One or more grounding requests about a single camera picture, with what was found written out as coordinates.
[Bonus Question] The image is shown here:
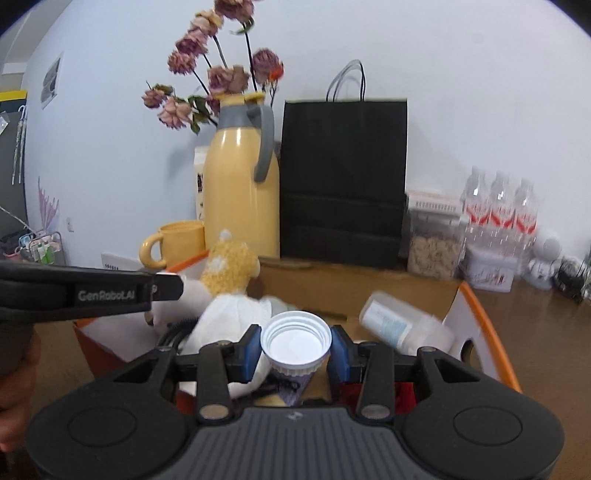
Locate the black charger with cable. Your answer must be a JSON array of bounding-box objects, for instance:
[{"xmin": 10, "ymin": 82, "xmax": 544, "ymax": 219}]
[{"xmin": 553, "ymin": 255, "xmax": 591, "ymax": 304}]

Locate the dried pink rose bouquet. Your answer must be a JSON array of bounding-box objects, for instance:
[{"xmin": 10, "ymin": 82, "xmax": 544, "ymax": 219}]
[{"xmin": 140, "ymin": 0, "xmax": 285, "ymax": 136}]

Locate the person's left hand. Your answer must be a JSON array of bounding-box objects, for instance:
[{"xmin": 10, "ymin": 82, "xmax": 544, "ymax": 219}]
[{"xmin": 0, "ymin": 324, "xmax": 44, "ymax": 453}]

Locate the wire storage rack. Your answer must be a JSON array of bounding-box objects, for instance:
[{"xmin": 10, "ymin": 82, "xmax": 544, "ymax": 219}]
[{"xmin": 18, "ymin": 230, "xmax": 66, "ymax": 267}]

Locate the yellow and white plush toy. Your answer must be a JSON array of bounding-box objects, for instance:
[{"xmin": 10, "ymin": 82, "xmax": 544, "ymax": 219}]
[{"xmin": 147, "ymin": 229, "xmax": 306, "ymax": 400}]

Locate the red packaging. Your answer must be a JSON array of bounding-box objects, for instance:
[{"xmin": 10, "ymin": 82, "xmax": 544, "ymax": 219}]
[{"xmin": 339, "ymin": 369, "xmax": 419, "ymax": 414}]

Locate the white bottle blue label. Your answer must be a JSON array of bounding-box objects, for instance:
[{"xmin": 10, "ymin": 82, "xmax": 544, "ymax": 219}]
[{"xmin": 359, "ymin": 290, "xmax": 457, "ymax": 357}]

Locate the small white and red box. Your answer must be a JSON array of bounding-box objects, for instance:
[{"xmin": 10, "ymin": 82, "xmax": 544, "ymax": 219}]
[{"xmin": 406, "ymin": 189, "xmax": 463, "ymax": 214}]

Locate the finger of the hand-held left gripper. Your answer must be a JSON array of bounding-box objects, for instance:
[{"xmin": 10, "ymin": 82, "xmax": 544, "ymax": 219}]
[{"xmin": 0, "ymin": 261, "xmax": 185, "ymax": 302}]

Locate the yellow mug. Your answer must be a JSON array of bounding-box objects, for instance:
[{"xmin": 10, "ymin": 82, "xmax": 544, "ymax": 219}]
[{"xmin": 139, "ymin": 220, "xmax": 206, "ymax": 270}]

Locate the white robot figure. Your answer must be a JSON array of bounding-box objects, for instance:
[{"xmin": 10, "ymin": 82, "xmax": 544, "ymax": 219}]
[{"xmin": 523, "ymin": 226, "xmax": 562, "ymax": 291}]

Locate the white printed tin box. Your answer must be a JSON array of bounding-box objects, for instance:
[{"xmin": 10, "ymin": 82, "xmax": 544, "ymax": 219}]
[{"xmin": 459, "ymin": 244, "xmax": 520, "ymax": 293}]

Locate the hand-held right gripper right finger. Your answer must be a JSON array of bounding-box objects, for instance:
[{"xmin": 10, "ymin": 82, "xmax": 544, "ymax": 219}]
[{"xmin": 329, "ymin": 324, "xmax": 481, "ymax": 425}]

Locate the black paper bag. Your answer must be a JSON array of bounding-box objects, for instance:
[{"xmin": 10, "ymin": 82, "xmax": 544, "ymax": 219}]
[{"xmin": 280, "ymin": 58, "xmax": 410, "ymax": 271}]

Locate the purple flower wall sticker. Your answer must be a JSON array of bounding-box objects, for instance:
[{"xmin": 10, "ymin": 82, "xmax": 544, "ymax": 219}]
[{"xmin": 36, "ymin": 176, "xmax": 61, "ymax": 232}]

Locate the clear water bottle red label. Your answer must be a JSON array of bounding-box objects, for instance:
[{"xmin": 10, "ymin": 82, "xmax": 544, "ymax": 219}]
[
  {"xmin": 512, "ymin": 177, "xmax": 540, "ymax": 260},
  {"xmin": 462, "ymin": 167, "xmax": 491, "ymax": 246},
  {"xmin": 487, "ymin": 171, "xmax": 516, "ymax": 248}
]

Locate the yellow thermos jug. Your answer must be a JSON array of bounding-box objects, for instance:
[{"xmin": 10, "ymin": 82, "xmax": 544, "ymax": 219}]
[{"xmin": 202, "ymin": 91, "xmax": 281, "ymax": 260}]

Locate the black cable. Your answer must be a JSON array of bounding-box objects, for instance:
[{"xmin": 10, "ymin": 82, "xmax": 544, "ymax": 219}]
[{"xmin": 154, "ymin": 318, "xmax": 199, "ymax": 354}]

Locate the clear jar of seeds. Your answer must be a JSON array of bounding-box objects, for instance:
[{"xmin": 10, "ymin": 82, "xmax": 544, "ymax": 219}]
[{"xmin": 406, "ymin": 208, "xmax": 464, "ymax": 280}]

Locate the orange-edged cardboard box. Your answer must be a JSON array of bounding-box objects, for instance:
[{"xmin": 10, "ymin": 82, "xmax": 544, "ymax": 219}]
[{"xmin": 72, "ymin": 251, "xmax": 524, "ymax": 417}]

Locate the wall picture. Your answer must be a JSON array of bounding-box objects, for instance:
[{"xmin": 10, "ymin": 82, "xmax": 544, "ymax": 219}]
[{"xmin": 40, "ymin": 51, "xmax": 64, "ymax": 110}]

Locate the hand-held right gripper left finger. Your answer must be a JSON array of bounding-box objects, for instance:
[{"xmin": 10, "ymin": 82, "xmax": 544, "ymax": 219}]
[{"xmin": 115, "ymin": 324, "xmax": 263, "ymax": 425}]

